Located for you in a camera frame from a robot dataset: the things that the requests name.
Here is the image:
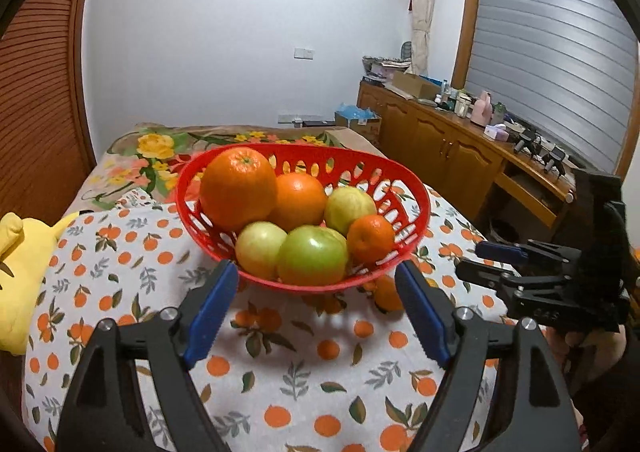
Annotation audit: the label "yellow plush toy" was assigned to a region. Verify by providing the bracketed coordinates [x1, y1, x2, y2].
[0, 213, 78, 356]

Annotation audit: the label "large orange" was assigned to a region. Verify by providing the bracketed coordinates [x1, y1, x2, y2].
[200, 147, 278, 232]

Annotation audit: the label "pink bottle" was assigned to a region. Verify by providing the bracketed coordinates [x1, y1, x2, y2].
[470, 90, 494, 127]

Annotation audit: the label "small mandarin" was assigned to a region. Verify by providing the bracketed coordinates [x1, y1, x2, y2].
[373, 276, 404, 313]

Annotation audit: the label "mandarin orange front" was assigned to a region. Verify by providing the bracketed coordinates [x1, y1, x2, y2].
[346, 214, 395, 264]

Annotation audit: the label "wooden sideboard cabinet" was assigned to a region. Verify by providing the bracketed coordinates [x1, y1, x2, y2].
[357, 81, 574, 241]

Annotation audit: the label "pale green apple in basket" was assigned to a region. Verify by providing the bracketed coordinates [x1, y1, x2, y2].
[234, 221, 288, 280]

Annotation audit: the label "red plastic basket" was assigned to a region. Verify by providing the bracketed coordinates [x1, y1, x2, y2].
[175, 143, 431, 295]

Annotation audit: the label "floral bed blanket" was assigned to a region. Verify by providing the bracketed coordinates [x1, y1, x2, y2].
[67, 124, 381, 213]

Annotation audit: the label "orange in basket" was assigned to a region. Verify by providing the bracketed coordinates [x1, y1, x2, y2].
[268, 173, 328, 232]

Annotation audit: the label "cardboard box on cabinet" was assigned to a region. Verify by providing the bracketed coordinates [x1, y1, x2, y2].
[392, 71, 440, 100]

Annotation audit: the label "wooden louvered wardrobe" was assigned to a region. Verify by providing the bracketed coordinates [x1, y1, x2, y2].
[1, 0, 96, 225]

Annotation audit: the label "white wall switch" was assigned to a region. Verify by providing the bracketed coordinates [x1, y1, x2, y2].
[293, 47, 314, 60]

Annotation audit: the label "person right hand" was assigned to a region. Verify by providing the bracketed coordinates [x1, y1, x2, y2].
[546, 325, 627, 382]

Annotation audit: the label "cardboard box blue contents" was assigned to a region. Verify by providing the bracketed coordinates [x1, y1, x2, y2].
[334, 105, 382, 146]

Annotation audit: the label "yellow-green apple in basket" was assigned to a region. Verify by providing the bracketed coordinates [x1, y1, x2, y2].
[324, 186, 378, 235]

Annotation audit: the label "grey window blind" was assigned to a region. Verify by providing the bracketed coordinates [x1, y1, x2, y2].
[464, 0, 637, 172]

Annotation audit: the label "stack of papers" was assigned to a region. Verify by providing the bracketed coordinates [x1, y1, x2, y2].
[362, 56, 411, 85]

